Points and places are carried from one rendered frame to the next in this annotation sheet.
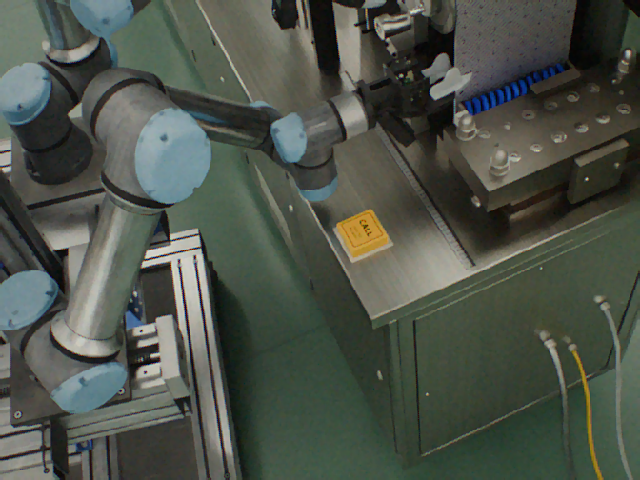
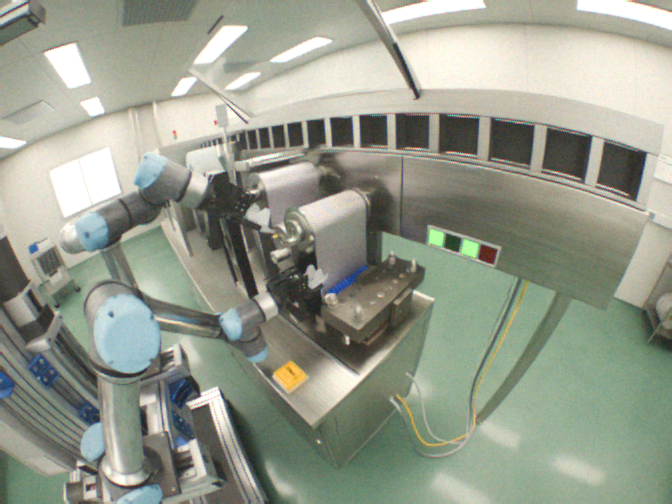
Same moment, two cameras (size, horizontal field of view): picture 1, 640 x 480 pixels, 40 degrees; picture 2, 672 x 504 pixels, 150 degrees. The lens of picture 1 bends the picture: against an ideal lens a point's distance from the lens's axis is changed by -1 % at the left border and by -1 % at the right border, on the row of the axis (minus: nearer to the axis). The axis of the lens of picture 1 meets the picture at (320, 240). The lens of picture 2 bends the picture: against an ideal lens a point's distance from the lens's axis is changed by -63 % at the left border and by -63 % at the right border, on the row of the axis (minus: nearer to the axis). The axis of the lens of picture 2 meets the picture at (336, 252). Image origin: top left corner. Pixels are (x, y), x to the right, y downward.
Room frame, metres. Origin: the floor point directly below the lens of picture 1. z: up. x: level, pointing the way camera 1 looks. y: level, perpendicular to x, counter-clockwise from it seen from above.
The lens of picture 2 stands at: (0.47, -0.03, 1.54)
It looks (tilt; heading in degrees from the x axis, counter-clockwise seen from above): 29 degrees down; 331
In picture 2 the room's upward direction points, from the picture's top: 5 degrees counter-clockwise
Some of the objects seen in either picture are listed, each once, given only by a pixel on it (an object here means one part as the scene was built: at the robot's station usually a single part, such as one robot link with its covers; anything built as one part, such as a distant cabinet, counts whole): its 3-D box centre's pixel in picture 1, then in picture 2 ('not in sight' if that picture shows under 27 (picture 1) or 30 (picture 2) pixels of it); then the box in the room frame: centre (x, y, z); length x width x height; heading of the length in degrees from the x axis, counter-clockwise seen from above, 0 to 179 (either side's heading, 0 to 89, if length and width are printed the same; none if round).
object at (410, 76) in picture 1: (392, 94); (288, 289); (1.02, -0.17, 1.12); 0.12 x 0.08 x 0.09; 104
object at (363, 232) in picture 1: (362, 233); (289, 375); (0.90, -0.08, 0.91); 0.07 x 0.07 x 0.02; 14
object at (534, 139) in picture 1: (564, 127); (378, 292); (0.98, -0.46, 1.00); 0.40 x 0.16 x 0.06; 104
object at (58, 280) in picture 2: not in sight; (51, 269); (4.55, 3.17, 0.51); 0.91 x 0.58 x 1.02; 38
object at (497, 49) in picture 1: (514, 46); (344, 257); (1.08, -0.40, 1.12); 0.23 x 0.01 x 0.18; 104
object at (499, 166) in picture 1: (499, 159); (358, 311); (0.89, -0.32, 1.05); 0.04 x 0.04 x 0.04
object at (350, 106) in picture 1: (349, 113); (265, 305); (1.01, -0.09, 1.11); 0.08 x 0.05 x 0.08; 14
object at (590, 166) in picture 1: (597, 172); (402, 308); (0.89, -0.50, 0.97); 0.10 x 0.03 x 0.11; 104
